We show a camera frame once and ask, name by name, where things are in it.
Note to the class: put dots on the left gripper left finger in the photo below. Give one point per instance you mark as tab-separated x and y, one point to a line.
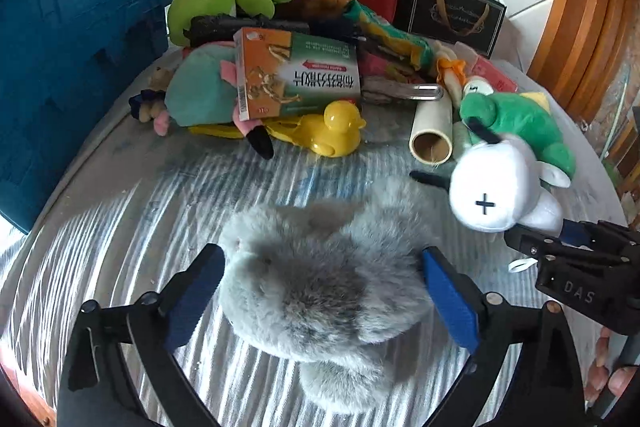
96	387

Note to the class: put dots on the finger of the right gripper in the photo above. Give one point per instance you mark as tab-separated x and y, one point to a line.
581	234
533	244

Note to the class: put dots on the pink flat package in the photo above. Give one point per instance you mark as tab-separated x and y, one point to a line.
486	69

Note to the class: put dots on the green patterned snack bag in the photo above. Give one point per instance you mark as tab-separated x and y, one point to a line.
412	48

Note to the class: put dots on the yellow rubber duck toy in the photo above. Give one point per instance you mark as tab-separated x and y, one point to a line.
334	133

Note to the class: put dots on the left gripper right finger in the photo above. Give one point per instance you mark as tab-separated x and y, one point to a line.
545	388

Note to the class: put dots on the teal pink pig plush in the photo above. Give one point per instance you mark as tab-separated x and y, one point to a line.
203	91

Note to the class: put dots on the orange green medicine box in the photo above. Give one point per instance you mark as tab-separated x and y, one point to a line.
283	73

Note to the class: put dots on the blue plastic storage crate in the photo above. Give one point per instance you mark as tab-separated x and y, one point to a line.
63	64

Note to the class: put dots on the grey fluffy plush toy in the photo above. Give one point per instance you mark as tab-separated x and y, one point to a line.
328	285

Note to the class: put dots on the white plush dog toy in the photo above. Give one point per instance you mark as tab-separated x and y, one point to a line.
499	183

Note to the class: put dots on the small dark doll toy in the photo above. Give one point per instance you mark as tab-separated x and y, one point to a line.
149	107

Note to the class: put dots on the wooden door frame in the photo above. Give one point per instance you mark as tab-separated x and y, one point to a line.
580	51

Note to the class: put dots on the green dinosaur plush toy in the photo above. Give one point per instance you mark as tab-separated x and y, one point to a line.
513	113

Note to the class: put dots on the orange white plush toy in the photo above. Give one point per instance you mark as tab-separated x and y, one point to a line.
450	72

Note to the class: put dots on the person's right hand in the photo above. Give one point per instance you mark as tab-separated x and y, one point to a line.
599	376

